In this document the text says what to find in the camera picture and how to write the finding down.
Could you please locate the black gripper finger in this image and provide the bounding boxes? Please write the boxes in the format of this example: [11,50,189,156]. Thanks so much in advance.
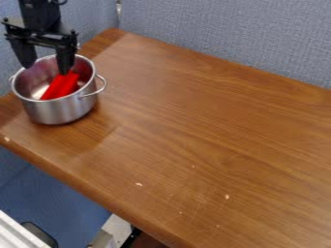
[10,39,38,69]
[56,46,76,75]

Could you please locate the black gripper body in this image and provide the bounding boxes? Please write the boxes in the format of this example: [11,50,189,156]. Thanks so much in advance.
[2,0,78,49]

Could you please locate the red plastic block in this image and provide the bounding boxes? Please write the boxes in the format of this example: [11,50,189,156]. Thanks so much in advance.
[40,71,79,100]

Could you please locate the stainless steel pot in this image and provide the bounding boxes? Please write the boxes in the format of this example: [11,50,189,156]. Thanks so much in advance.
[10,55,107,125]

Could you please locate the white ribbed box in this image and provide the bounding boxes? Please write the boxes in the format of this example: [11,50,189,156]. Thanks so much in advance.
[0,210,51,248]

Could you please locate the white table leg bracket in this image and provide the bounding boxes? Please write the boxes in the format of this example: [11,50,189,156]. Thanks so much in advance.
[87,214,132,248]

